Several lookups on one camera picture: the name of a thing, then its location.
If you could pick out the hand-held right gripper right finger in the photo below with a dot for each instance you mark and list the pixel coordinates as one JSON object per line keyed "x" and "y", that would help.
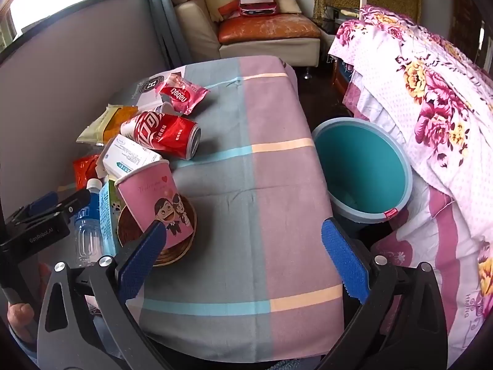
{"x": 344, "y": 258}

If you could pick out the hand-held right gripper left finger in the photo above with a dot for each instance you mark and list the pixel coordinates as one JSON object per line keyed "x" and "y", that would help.
{"x": 142, "y": 262}

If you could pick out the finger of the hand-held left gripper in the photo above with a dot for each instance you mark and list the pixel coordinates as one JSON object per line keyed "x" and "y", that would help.
{"x": 44, "y": 201}
{"x": 73, "y": 202}

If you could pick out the red wrapper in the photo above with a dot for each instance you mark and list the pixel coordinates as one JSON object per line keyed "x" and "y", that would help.
{"x": 84, "y": 169}

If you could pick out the light blue drink carton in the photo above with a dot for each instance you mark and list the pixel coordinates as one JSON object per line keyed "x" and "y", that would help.
{"x": 109, "y": 208}

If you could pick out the white medicine box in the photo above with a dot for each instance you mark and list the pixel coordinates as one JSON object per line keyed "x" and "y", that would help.
{"x": 127, "y": 158}

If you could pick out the pink cartoon paper cup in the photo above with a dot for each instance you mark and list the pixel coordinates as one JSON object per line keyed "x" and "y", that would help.
{"x": 154, "y": 192}

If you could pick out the yellow orange snack packet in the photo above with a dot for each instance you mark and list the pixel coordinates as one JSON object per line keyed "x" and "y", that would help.
{"x": 104, "y": 123}

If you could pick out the blue teal trash bin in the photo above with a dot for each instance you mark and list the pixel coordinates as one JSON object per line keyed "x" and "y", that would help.
{"x": 358, "y": 162}

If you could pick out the red cola can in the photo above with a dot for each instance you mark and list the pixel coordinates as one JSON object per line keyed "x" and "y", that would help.
{"x": 165, "y": 131}

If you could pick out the white strawberry yogurt cup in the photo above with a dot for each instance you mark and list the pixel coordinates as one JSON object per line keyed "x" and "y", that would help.
{"x": 163, "y": 108}

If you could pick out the pink wafer wrapper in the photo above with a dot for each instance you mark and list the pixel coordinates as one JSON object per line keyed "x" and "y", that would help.
{"x": 181, "y": 94}

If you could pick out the person's left hand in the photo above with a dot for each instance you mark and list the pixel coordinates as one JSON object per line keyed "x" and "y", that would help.
{"x": 21, "y": 316}

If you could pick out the clear plastic water bottle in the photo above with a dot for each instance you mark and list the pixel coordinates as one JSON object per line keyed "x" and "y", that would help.
{"x": 86, "y": 231}

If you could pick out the round wicker coaster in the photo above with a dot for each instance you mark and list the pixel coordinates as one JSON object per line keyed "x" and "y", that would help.
{"x": 187, "y": 235}

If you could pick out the plaid grey pink tablecloth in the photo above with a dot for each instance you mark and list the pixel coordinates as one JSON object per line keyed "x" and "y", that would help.
{"x": 250, "y": 200}

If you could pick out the grey partition board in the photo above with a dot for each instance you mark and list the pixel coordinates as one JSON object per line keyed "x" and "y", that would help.
{"x": 77, "y": 65}

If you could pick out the blue red box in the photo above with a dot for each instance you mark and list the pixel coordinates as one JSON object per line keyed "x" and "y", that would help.
{"x": 341, "y": 79}

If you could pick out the pink floral blanket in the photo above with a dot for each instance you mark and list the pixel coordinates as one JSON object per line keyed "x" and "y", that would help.
{"x": 443, "y": 104}

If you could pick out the grey blue curtain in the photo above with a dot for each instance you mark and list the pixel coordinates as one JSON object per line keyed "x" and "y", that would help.
{"x": 160, "y": 15}

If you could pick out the cream leather sofa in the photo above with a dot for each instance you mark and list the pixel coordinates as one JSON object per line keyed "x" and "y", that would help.
{"x": 200, "y": 34}

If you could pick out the orange seat cushion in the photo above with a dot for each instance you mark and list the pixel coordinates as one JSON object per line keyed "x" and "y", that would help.
{"x": 269, "y": 27}

